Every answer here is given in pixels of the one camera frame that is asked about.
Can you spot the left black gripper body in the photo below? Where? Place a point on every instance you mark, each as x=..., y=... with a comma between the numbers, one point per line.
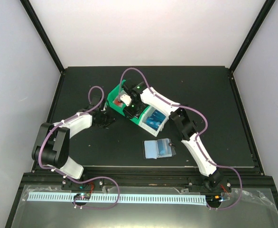
x=105, y=120

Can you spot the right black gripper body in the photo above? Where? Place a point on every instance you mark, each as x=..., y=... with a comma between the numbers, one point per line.
x=137, y=106

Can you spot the green double compartment bin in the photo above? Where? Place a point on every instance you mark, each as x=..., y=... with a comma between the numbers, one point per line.
x=114, y=93

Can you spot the white plastic card bin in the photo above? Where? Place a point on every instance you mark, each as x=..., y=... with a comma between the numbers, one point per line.
x=147, y=112

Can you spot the clear sleeve card holder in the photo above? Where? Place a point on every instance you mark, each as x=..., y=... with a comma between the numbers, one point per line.
x=156, y=149

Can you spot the blue credit card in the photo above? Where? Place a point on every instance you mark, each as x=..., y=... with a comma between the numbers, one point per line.
x=164, y=149

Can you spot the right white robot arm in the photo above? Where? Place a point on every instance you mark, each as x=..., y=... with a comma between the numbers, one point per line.
x=186, y=132

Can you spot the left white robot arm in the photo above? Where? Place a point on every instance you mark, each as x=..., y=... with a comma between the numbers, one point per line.
x=51, y=148

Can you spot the red and white cards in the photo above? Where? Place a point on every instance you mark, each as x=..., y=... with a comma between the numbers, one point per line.
x=117, y=102

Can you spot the blue cards in bin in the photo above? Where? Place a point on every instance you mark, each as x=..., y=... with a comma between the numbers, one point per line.
x=155, y=120

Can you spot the left circuit board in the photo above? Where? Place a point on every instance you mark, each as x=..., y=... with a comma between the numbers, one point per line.
x=82, y=196

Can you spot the circuit board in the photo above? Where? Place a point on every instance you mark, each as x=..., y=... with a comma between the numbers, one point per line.
x=82, y=196
x=217, y=198

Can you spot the right circuit board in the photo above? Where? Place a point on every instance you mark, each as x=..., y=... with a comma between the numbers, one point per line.
x=217, y=198

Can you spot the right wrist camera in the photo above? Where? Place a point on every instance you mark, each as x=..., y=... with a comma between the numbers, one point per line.
x=125, y=89

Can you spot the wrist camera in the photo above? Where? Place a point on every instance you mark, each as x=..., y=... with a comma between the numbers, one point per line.
x=125, y=89
x=98, y=102

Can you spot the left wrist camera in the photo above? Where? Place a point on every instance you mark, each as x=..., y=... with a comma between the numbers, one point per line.
x=98, y=102

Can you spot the white slotted cable duct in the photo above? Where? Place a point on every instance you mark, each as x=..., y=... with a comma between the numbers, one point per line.
x=120, y=198

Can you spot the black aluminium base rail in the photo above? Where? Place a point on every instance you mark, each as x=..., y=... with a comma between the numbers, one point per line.
x=180, y=178

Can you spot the left black frame post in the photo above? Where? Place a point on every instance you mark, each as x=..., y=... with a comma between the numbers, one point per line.
x=42, y=33

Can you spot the black frame post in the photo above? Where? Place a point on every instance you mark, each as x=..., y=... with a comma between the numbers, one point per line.
x=42, y=33
x=264, y=11

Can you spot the right black frame post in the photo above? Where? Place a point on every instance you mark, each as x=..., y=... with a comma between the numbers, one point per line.
x=264, y=11

